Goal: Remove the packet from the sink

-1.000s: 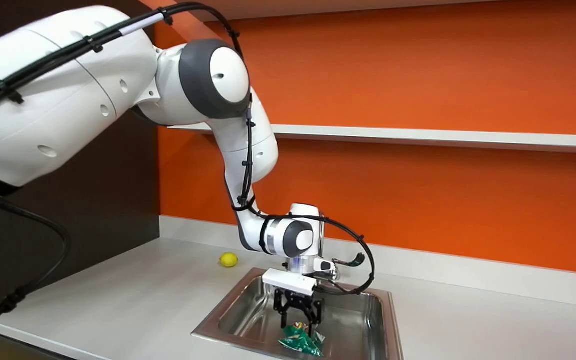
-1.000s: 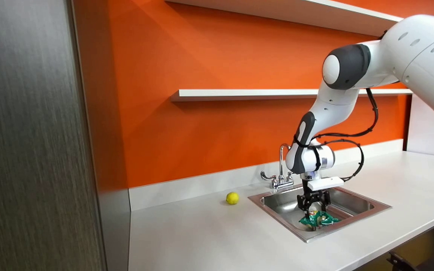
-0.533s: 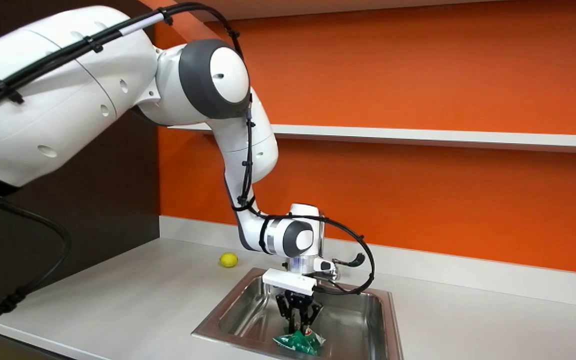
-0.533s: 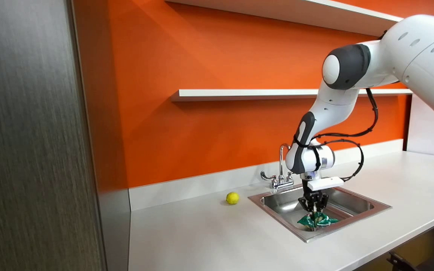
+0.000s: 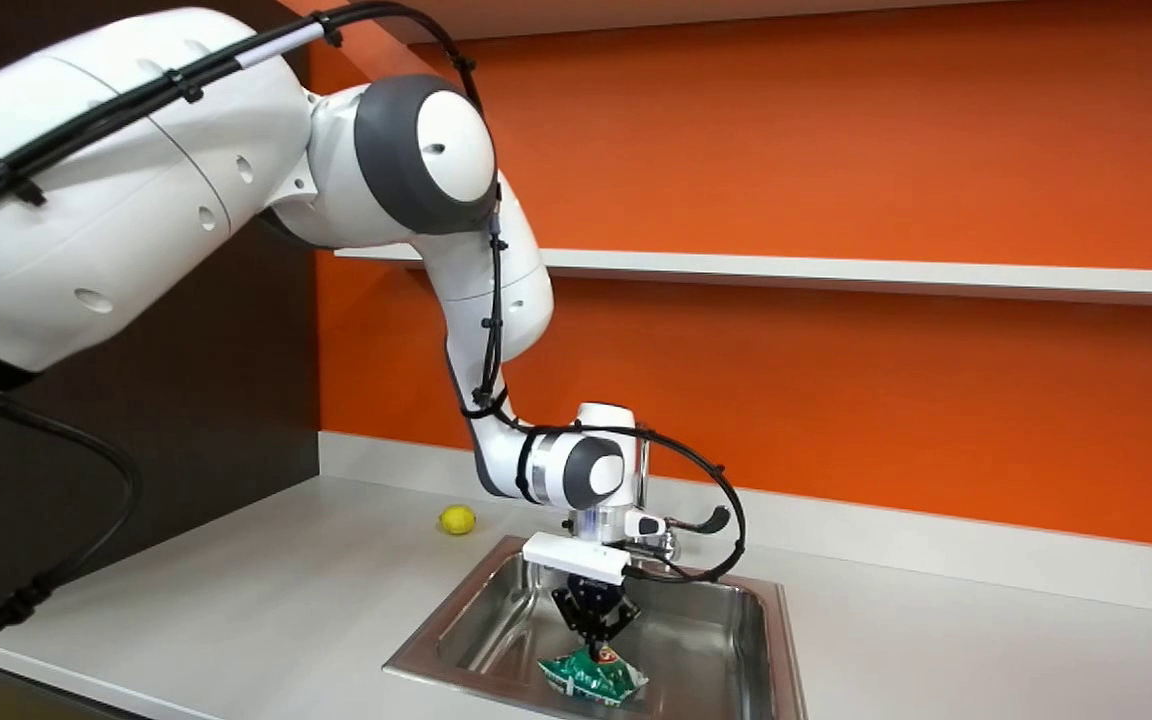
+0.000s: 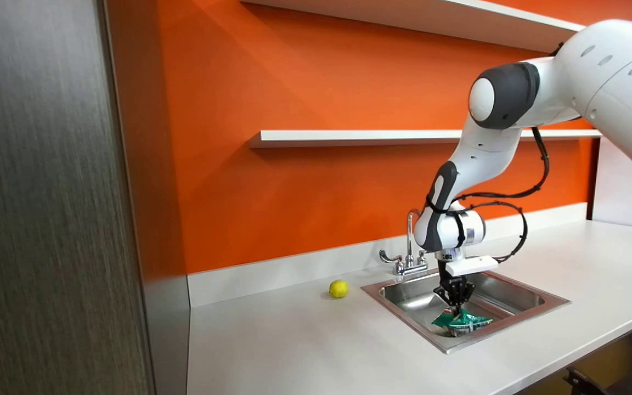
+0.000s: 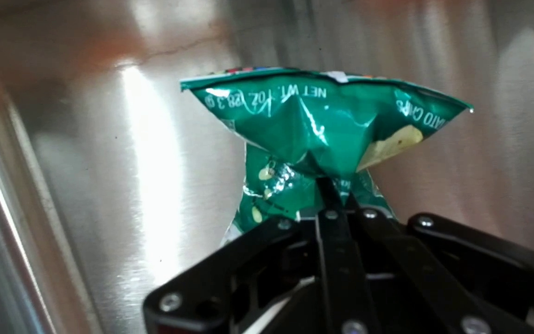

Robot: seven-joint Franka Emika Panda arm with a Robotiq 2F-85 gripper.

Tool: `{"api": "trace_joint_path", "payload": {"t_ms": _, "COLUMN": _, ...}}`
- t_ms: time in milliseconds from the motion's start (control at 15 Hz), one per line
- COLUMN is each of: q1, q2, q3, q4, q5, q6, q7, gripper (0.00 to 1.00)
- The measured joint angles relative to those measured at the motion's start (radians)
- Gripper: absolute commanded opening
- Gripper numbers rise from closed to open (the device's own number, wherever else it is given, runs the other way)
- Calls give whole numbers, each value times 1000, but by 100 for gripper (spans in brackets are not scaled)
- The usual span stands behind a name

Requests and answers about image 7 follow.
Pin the green chip packet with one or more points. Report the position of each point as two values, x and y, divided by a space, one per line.
313 139

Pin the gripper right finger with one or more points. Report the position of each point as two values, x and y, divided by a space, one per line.
457 273

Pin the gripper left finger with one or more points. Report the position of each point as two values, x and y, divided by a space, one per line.
267 260

